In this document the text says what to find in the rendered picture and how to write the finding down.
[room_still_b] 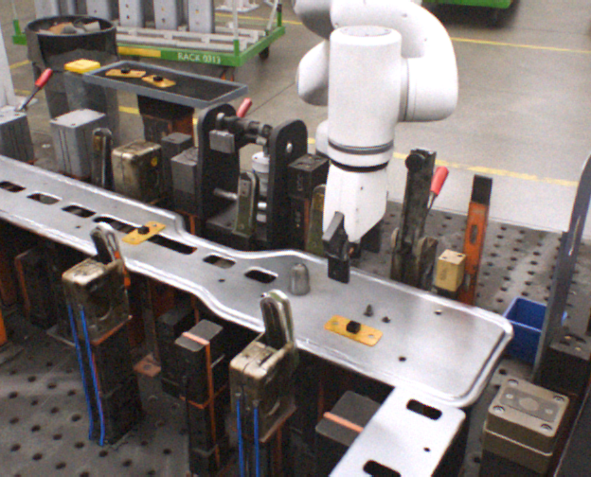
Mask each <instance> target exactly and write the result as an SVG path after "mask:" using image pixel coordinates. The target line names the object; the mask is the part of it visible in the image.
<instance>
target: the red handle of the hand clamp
mask: <svg viewBox="0 0 591 477"><path fill-rule="evenodd" d="M449 173H450V172H449V169H448V168H447V167H445V166H441V167H438V168H437V170H436V173H435V175H434V177H432V183H431V189H430V195H429V202H428V208H427V215H426V218H427V216H428V213H429V211H430V209H431V206H432V204H433V203H434V202H435V200H436V197H438V196H439V193H440V191H441V189H442V187H443V184H444V182H445V179H446V177H448V175H449ZM415 228H416V227H413V226H410V228H409V231H408V233H407V235H405V236H404V237H403V242H404V245H407V246H410V247H413V241H414V236H415Z"/></svg>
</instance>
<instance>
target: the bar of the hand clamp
mask: <svg viewBox="0 0 591 477"><path fill-rule="evenodd" d="M436 158H437V151H436V150H429V149H425V148H421V147H414V148H413V149H411V151H410V154H409V155H408V157H407V158H406V160H404V165H405V166H406V167H407V168H408V171H407V178H406V185H405V186H404V193H403V206H402V212H401V219H400V226H399V234H398V240H397V247H396V250H398V251H401V249H403V248H404V242H403V237H404V236H405V235H407V232H408V225H409V226H413V227H416V228H415V236H414V241H413V249H412V255H414V256H415V255H416V252H417V244H418V240H419V239H420V238H421V237H422V236H423V233H424V226H425V221H426V215H427V208H428V202H429V195H430V189H431V183H432V177H434V169H435V163H436Z"/></svg>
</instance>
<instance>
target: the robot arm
mask: <svg viewBox="0 0 591 477"><path fill-rule="evenodd" d="M292 1H293V2H292V3H293V7H294V10H295V14H296V16H297V19H298V20H299V22H300V23H301V24H302V25H303V26H305V27H306V28H308V29H309V30H310V31H311V32H312V33H313V34H315V35H317V36H320V37H321V38H323V39H324V42H322V43H321V44H320V45H318V46H316V47H315V48H313V49H312V50H311V51H310V52H309V53H308V54H306V56H304V58H303V59H302V60H301V62H300V64H299V66H298V68H297V72H296V77H295V88H296V91H297V93H298V95H299V97H300V99H301V100H302V101H303V102H306V103H308V104H311V105H313V106H323V107H329V113H328V119H327V120H325V121H323V122H322V123H320V124H318V126H317V129H316V133H315V144H314V154H316V156H321V157H325V158H329V159H330V162H331V163H332V165H331V166H330V170H329V175H328V181H327V187H326V195H325V205H324V220H323V231H324V236H323V238H322V244H323V246H324V250H325V252H326V254H327V255H328V278H329V279H332V280H336V281H339V282H342V283H345V284H348V283H349V282H350V263H351V257H349V256H348V255H349V252H350V249H351V246H352V243H353V241H354V240H357V239H358V238H360V249H362V250H366V251H369V252H371V253H375V254H380V253H381V248H382V233H383V230H382V228H380V227H383V225H384V219H383V216H384V213H385V210H386V207H385V204H386V199H387V196H388V191H387V190H386V167H387V165H388V160H390V159H392V157H393V151H394V150H395V144H394V136H395V126H396V124H397V123H398V122H435V121H441V120H443V119H447V118H448V117H450V116H451V114H452V113H453V111H454V110H455V108H456V106H457V101H458V96H459V81H458V80H459V76H458V72H457V66H456V60H455V55H454V51H453V47H452V44H451V41H450V39H449V37H448V34H447V32H446V30H445V28H444V27H443V26H442V25H441V24H440V23H439V21H438V20H437V19H436V18H435V17H434V16H433V15H432V14H431V13H430V12H428V11H426V10H424V9H423V8H422V7H421V2H422V0H292ZM340 230H343V231H346V234H347V235H349V236H345V235H341V234H339V232H340ZM338 239H343V240H345V245H344V248H343V250H342V249H341V248H340V247H339V246H336V242H337V240H338Z"/></svg>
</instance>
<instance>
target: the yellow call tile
mask: <svg viewBox="0 0 591 477"><path fill-rule="evenodd" d="M64 68H65V70H69V71H73V72H78V73H85V72H89V71H91V70H94V69H97V68H100V62H92V61H87V60H79V61H76V62H71V63H67V64H65V65H64Z"/></svg>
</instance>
